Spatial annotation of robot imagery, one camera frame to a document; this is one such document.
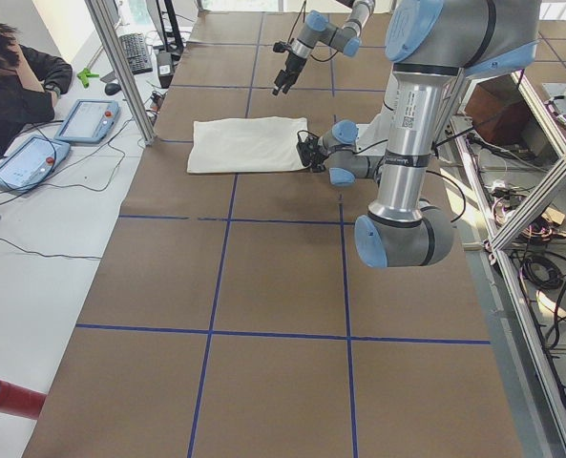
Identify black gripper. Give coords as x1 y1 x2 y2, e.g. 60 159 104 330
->
272 40 306 95
296 134 327 172

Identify cream long-sleeve cat shirt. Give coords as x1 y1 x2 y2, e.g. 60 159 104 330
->
187 116 307 174

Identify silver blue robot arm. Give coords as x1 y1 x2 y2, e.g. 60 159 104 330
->
297 1 540 268
272 0 376 95

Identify black power adapter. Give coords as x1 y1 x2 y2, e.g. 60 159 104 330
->
157 51 174 89

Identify black keyboard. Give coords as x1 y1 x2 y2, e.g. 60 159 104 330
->
118 33 153 74

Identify black computer mouse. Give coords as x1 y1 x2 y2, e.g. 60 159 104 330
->
104 82 121 96

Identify brown paper table mat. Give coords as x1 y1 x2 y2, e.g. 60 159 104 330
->
22 11 566 458

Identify brown wooden box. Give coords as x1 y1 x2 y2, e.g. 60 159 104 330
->
465 75 530 146

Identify far blue teach pendant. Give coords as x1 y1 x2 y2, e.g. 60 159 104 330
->
54 99 120 144

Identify blue teach pendant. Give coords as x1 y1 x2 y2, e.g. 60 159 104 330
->
0 135 71 192
54 99 120 144

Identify green plastic part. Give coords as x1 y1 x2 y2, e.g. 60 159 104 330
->
76 68 99 88

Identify near blue teach pendant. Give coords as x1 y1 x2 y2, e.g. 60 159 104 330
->
0 135 71 192

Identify person in black jacket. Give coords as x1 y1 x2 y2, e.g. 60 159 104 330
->
0 23 73 158

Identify red cardboard tube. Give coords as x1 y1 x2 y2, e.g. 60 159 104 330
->
0 380 47 420

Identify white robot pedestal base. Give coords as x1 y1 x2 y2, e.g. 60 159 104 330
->
348 65 438 178

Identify aluminium frame post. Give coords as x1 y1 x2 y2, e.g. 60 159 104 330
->
85 0 156 146

